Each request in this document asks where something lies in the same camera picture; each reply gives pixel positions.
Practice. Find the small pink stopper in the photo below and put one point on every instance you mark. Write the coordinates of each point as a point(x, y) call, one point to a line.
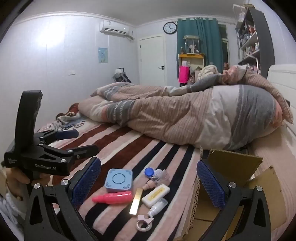
point(148, 185)

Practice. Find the striped blanket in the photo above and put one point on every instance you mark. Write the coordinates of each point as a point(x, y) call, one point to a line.
point(138, 150)

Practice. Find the dark bookshelf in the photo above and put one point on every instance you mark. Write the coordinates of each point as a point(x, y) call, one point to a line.
point(251, 46)

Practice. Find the black wall clock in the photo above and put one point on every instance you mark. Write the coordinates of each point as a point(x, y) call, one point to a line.
point(170, 28)

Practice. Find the person's left hand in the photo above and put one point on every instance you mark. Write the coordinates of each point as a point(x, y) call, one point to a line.
point(17, 179)

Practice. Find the yellow shelf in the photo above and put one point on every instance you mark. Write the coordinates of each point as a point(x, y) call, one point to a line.
point(190, 56)

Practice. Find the teal curtain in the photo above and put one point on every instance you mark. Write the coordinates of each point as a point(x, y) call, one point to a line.
point(208, 41)

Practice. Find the cardboard box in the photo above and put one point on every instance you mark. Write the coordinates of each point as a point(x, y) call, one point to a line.
point(233, 160)

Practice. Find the pink plastic tube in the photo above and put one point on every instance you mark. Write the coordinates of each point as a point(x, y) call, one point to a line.
point(113, 198)

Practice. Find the gold strip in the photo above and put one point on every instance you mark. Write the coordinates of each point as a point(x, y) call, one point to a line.
point(136, 201)

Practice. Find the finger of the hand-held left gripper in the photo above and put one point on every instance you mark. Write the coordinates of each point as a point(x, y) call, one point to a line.
point(85, 150)
point(68, 134)

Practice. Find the pink striped pillow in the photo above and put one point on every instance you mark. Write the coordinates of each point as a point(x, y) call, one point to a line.
point(261, 83)

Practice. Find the small white bottle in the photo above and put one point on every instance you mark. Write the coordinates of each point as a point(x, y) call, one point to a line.
point(157, 207)

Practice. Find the glass display case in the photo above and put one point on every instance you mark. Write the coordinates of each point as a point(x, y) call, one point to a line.
point(192, 45)

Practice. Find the window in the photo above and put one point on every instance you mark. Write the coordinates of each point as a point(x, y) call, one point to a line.
point(223, 39)

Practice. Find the brown round object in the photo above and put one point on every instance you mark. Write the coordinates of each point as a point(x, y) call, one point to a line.
point(226, 66)

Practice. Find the white air conditioner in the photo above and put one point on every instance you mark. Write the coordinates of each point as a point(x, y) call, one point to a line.
point(114, 26)

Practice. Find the pink grey striped duvet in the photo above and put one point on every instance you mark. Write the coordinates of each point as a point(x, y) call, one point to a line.
point(185, 111)

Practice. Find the brown printed cloth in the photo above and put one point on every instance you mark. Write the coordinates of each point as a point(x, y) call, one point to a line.
point(69, 118)

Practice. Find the grey folding chair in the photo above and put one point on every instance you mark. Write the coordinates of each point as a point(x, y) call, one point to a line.
point(120, 76)

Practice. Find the clear storage box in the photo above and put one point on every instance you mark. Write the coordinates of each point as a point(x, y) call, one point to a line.
point(240, 11)

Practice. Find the white padded jacket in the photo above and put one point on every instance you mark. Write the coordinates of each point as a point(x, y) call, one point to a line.
point(208, 70)

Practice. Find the white headboard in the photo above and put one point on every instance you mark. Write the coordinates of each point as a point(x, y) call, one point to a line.
point(284, 78)

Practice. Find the white door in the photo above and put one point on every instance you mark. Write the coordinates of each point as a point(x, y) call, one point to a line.
point(151, 60)

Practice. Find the pink quilted sheet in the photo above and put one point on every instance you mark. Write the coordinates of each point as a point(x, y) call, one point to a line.
point(284, 162)

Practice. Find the blue square plastic case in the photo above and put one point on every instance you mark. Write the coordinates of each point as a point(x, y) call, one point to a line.
point(119, 180)

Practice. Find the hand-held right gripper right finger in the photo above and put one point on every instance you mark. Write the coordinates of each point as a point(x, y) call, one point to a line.
point(211, 185)

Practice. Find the white case with yellow label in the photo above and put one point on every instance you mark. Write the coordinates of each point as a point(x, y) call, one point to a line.
point(155, 195)

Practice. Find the blue wall poster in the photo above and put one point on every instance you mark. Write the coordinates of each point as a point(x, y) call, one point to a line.
point(103, 55)

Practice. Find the clear plastic packet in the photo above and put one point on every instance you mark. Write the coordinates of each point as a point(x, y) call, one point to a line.
point(163, 177)

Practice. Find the pink bag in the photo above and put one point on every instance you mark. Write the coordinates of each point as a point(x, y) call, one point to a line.
point(183, 74)

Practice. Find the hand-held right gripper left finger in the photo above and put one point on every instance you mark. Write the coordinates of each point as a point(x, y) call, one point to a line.
point(86, 183)

